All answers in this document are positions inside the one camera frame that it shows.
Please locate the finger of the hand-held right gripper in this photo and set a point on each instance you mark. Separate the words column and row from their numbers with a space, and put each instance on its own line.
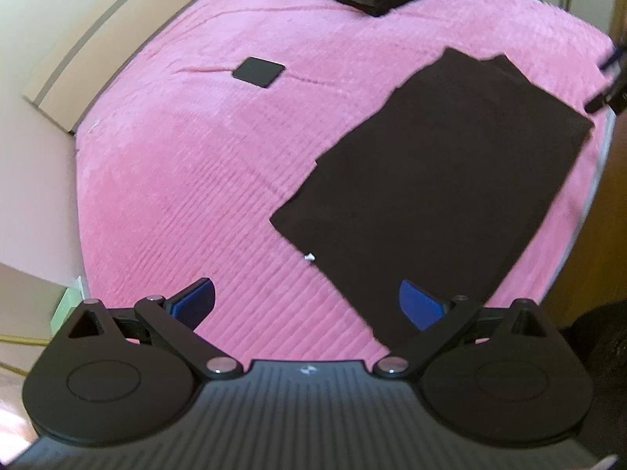
column 607, row 98
column 612, row 58

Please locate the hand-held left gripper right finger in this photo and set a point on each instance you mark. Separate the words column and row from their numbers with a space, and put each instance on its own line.
column 419, row 303

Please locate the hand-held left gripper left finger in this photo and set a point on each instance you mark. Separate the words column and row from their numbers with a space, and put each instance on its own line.
column 196, row 301

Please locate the dark brown shirt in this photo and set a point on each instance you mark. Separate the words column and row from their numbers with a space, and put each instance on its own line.
column 441, row 181

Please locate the pink ribbed blanket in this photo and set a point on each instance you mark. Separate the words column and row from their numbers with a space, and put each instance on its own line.
column 196, row 181

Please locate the pale green box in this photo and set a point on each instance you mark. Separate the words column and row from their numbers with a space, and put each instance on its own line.
column 66, row 311

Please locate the wooden cabinet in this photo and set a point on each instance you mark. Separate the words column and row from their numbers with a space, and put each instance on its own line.
column 588, row 235

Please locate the dark cloth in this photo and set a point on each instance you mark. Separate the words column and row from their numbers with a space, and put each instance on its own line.
column 600, row 333

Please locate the black square pad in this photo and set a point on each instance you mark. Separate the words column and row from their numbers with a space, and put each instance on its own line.
column 258, row 72

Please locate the beige bed headboard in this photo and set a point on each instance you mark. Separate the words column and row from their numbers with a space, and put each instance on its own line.
column 88, row 58

